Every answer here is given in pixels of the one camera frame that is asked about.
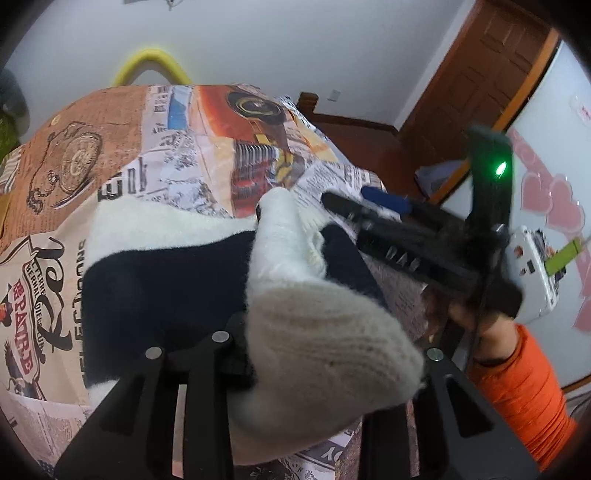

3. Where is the wooden bed post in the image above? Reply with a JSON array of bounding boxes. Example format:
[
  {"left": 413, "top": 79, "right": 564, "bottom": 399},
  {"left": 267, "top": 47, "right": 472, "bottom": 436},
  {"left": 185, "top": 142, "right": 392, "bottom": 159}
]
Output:
[{"left": 297, "top": 92, "right": 318, "bottom": 117}]

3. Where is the printed newspaper pattern bedspread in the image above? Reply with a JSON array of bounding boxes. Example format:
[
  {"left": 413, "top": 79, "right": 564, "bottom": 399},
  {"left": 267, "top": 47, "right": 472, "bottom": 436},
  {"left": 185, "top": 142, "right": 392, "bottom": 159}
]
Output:
[{"left": 0, "top": 82, "right": 431, "bottom": 480}]

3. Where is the brown wooden door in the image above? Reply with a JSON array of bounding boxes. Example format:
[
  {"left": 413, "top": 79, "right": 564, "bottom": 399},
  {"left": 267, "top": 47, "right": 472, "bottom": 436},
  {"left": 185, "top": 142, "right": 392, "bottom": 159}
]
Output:
[{"left": 390, "top": 1, "right": 559, "bottom": 194}]

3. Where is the white wall socket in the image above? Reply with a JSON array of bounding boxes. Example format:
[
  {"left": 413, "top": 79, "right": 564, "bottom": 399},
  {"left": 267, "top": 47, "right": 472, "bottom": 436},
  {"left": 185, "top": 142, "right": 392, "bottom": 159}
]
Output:
[{"left": 328, "top": 90, "right": 341, "bottom": 102}]

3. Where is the person right hand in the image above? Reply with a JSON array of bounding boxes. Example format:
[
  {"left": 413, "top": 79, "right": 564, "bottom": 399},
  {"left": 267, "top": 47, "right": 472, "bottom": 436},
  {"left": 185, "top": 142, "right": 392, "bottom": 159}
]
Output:
[{"left": 422, "top": 287, "right": 520, "bottom": 362}]

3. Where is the white wardrobe with heart stickers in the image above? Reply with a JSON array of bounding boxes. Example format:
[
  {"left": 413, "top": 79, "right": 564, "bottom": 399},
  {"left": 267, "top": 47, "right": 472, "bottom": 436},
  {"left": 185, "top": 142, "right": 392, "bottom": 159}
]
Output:
[{"left": 508, "top": 43, "right": 591, "bottom": 387}]

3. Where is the yellow foam padded bed rail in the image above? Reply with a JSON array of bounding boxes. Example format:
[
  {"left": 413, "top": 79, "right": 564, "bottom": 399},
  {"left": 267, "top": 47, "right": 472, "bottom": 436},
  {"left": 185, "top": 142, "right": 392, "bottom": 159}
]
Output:
[{"left": 112, "top": 48, "right": 192, "bottom": 87}]

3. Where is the grey jacket on pile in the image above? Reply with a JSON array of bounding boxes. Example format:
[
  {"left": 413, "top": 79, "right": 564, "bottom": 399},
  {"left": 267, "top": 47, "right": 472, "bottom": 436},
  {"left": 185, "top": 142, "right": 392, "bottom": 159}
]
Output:
[{"left": 0, "top": 69, "right": 30, "bottom": 136}]

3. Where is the black white striped sweater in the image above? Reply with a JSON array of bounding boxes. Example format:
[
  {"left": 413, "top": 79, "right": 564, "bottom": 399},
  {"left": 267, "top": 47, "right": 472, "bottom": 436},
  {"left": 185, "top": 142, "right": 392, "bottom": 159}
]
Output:
[{"left": 81, "top": 188, "right": 424, "bottom": 465}]

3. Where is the green patterned storage hamper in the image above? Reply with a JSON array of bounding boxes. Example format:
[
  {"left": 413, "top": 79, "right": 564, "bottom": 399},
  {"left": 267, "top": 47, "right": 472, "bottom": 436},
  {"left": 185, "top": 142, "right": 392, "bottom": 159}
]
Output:
[{"left": 0, "top": 113, "right": 21, "bottom": 160}]

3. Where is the orange sleeve forearm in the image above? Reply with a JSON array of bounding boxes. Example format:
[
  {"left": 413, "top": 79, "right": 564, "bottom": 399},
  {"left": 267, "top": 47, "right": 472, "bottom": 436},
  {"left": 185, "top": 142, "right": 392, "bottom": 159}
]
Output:
[{"left": 469, "top": 325, "right": 578, "bottom": 471}]

